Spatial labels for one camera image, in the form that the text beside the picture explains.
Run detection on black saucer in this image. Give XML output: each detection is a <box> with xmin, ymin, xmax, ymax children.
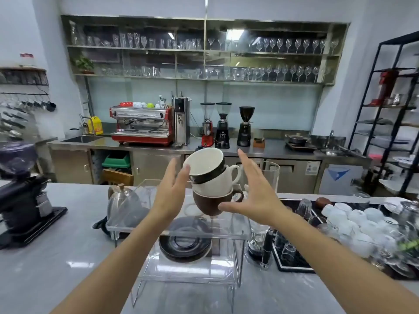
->
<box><xmin>158</xmin><ymin>216</ymin><xmax>213</xmax><ymax>263</ymax></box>

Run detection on red canister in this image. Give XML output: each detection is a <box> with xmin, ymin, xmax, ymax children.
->
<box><xmin>371</xmin><ymin>70</ymin><xmax>398</xmax><ymax>107</ymax></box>

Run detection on yellow flower green stem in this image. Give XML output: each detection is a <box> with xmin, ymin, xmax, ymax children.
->
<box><xmin>398</xmin><ymin>240</ymin><xmax>419</xmax><ymax>256</ymax></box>

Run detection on red espresso machine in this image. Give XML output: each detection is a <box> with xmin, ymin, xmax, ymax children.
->
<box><xmin>110</xmin><ymin>106</ymin><xmax>176</xmax><ymax>147</ymax></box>

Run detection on person's right forearm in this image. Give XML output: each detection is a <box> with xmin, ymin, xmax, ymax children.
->
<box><xmin>268</xmin><ymin>209</ymin><xmax>419</xmax><ymax>314</ymax></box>

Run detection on black grinder dark hopper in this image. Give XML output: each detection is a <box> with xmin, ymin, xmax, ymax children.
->
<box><xmin>237</xmin><ymin>106</ymin><xmax>256</xmax><ymax>147</ymax></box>

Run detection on glass pot steel lid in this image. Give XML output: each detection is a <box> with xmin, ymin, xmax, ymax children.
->
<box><xmin>398</xmin><ymin>201</ymin><xmax>419</xmax><ymax>226</ymax></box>

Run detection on black grinder clear hopper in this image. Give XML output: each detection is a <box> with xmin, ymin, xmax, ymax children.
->
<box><xmin>214</xmin><ymin>102</ymin><xmax>232</xmax><ymax>150</ymax></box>

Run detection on black grinder with tray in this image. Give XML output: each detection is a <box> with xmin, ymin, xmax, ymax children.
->
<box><xmin>0</xmin><ymin>142</ymin><xmax>69</xmax><ymax>251</ymax></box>

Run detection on cluster of clear glass tumblers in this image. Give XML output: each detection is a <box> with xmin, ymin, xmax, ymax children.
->
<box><xmin>275</xmin><ymin>198</ymin><xmax>331</xmax><ymax>262</ymax></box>

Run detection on wooden crate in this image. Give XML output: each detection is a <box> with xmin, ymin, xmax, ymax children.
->
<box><xmin>101</xmin><ymin>169</ymin><xmax>135</xmax><ymax>187</ymax></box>

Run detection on white appliance blue logo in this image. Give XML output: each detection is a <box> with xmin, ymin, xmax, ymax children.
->
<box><xmin>318</xmin><ymin>164</ymin><xmax>364</xmax><ymax>196</ymax></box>

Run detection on row of hanging mugs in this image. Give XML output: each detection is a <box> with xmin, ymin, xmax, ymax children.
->
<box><xmin>0</xmin><ymin>94</ymin><xmax>57</xmax><ymax>112</ymax></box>

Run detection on steel wall glass rack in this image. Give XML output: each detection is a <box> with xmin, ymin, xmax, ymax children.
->
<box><xmin>60</xmin><ymin>14</ymin><xmax>349</xmax><ymax>86</ymax></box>

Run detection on brown coffee cup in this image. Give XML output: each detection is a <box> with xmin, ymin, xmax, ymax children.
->
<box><xmin>192</xmin><ymin>183</ymin><xmax>244</xmax><ymax>217</ymax></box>

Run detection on red coffee grinder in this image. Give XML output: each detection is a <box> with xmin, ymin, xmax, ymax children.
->
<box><xmin>200</xmin><ymin>102</ymin><xmax>216</xmax><ymax>148</ymax></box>

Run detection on large clear wine glass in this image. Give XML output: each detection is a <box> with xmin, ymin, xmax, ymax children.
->
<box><xmin>352</xmin><ymin>191</ymin><xmax>371</xmax><ymax>206</ymax></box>

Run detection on small green potted plant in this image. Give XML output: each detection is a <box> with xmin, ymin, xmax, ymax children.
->
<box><xmin>72</xmin><ymin>55</ymin><xmax>96</xmax><ymax>75</ymax></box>

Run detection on long black bar mat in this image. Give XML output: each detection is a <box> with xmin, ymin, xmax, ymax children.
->
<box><xmin>311</xmin><ymin>199</ymin><xmax>419</xmax><ymax>282</ymax></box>

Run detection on black cooking pot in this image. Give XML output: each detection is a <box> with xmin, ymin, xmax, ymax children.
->
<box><xmin>285</xmin><ymin>133</ymin><xmax>310</xmax><ymax>147</ymax></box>

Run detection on white-bordered black bar mat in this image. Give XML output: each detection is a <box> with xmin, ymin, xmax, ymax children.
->
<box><xmin>271</xmin><ymin>198</ymin><xmax>328</xmax><ymax>274</ymax></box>

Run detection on black metal storage rack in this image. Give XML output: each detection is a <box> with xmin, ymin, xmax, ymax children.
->
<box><xmin>347</xmin><ymin>31</ymin><xmax>419</xmax><ymax>198</ymax></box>

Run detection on stainless steel cabinet unit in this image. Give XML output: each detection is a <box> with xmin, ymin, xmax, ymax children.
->
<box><xmin>47</xmin><ymin>135</ymin><xmax>372</xmax><ymax>195</ymax></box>

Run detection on white coffee cup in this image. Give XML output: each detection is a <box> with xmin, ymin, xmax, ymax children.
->
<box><xmin>191</xmin><ymin>164</ymin><xmax>243</xmax><ymax>197</ymax></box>

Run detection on person's left hand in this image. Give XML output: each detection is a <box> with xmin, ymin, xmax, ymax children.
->
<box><xmin>150</xmin><ymin>157</ymin><xmax>192</xmax><ymax>225</ymax></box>

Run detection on glass siphon coffee maker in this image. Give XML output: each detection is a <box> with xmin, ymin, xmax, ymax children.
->
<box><xmin>244</xmin><ymin>161</ymin><xmax>282</xmax><ymax>271</ymax></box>

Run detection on cluster of clear stemmed glasses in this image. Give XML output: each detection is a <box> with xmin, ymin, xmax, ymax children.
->
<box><xmin>370</xmin><ymin>225</ymin><xmax>419</xmax><ymax>280</ymax></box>

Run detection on black coffee cup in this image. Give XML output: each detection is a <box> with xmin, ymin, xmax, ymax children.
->
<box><xmin>182</xmin><ymin>147</ymin><xmax>227</xmax><ymax>185</ymax></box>

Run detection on cluster of white ceramic cups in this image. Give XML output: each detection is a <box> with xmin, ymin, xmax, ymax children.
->
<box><xmin>320</xmin><ymin>201</ymin><xmax>393</xmax><ymax>259</ymax></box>

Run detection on yellow plastic bottle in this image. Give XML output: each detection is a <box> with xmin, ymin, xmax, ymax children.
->
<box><xmin>87</xmin><ymin>116</ymin><xmax>104</xmax><ymax>136</ymax></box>

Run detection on clear acrylic two-tier shelf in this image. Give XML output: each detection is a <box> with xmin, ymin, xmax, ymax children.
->
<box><xmin>105</xmin><ymin>178</ymin><xmax>251</xmax><ymax>313</ymax></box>

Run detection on rows of rack glassware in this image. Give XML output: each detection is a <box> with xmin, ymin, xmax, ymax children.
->
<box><xmin>69</xmin><ymin>21</ymin><xmax>340</xmax><ymax>83</ymax></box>

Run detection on steel gooseneck kettle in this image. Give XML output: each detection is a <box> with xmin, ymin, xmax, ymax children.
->
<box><xmin>106</xmin><ymin>183</ymin><xmax>151</xmax><ymax>241</ymax></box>

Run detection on person's left forearm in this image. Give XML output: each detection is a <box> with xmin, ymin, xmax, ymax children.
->
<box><xmin>51</xmin><ymin>218</ymin><xmax>172</xmax><ymax>314</ymax></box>

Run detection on person's right hand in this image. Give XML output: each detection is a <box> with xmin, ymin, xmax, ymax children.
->
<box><xmin>217</xmin><ymin>148</ymin><xmax>287</xmax><ymax>228</ymax></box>

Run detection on steel water boiler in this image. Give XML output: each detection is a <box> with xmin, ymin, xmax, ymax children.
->
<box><xmin>172</xmin><ymin>96</ymin><xmax>192</xmax><ymax>147</ymax></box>

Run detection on black induction cooker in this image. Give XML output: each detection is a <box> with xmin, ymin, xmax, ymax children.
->
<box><xmin>285</xmin><ymin>141</ymin><xmax>318</xmax><ymax>153</ymax></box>

